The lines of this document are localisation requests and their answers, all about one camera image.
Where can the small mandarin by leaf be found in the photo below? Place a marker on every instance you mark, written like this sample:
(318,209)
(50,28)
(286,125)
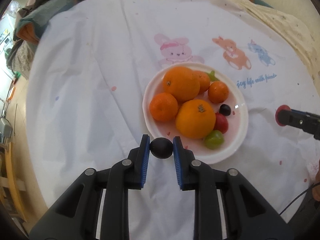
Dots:
(204,81)

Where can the red cherry tomato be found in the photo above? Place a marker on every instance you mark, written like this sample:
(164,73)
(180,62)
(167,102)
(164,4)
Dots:
(282,115)
(221,123)

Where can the white cartoon bed sheet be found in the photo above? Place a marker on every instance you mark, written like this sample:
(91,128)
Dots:
(86,88)

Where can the large orange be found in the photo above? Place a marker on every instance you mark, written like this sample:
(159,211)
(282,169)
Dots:
(181,82)
(195,119)

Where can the large orange back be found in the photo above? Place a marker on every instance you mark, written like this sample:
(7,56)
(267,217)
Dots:
(181,82)

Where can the small mandarin orange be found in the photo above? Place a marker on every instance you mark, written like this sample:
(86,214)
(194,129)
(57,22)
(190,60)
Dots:
(163,107)

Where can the pile of clothes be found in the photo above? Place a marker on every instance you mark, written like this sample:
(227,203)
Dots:
(21,56)

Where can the medium mandarin orange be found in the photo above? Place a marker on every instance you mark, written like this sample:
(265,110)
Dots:
(218,92)

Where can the large orange front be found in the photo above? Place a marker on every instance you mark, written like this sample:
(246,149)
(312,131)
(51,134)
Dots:
(195,119)

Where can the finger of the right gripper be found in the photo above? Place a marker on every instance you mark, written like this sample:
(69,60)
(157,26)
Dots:
(305,121)

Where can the dark purple cherry tomato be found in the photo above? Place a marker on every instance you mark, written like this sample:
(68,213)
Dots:
(225,110)

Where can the wooden chair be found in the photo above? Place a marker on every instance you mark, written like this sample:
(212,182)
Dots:
(11,182)

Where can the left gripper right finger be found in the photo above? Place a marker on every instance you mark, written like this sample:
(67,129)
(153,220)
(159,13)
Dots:
(248,214)

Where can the red cherry tomato in plate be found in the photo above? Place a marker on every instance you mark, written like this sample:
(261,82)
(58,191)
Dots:
(221,123)

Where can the pink strawberry-shaped plate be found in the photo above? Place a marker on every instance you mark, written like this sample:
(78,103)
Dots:
(237,120)

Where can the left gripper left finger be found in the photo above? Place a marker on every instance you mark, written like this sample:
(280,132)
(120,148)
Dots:
(97,195)

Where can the green cherry tomato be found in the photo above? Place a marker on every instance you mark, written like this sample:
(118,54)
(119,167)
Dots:
(214,140)

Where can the teal orange folded blanket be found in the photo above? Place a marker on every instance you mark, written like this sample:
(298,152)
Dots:
(31,27)

